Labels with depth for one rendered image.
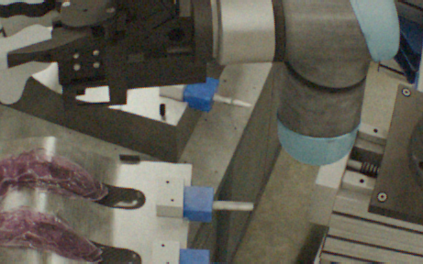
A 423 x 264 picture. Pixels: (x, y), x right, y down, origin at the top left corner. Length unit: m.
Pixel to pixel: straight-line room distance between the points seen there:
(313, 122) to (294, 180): 1.65
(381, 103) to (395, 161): 1.49
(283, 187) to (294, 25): 1.72
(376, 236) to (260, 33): 0.60
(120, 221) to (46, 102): 0.27
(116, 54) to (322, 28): 0.15
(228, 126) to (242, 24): 0.80
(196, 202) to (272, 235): 1.02
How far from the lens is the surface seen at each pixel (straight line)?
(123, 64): 0.63
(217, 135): 1.40
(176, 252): 1.18
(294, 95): 0.71
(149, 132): 1.33
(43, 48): 0.60
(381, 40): 0.65
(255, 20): 0.62
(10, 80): 0.64
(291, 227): 2.27
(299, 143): 0.74
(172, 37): 0.66
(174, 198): 1.23
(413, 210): 1.06
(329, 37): 0.64
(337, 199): 1.13
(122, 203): 1.27
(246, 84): 1.47
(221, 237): 1.84
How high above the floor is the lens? 1.89
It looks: 51 degrees down
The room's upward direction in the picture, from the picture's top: 2 degrees clockwise
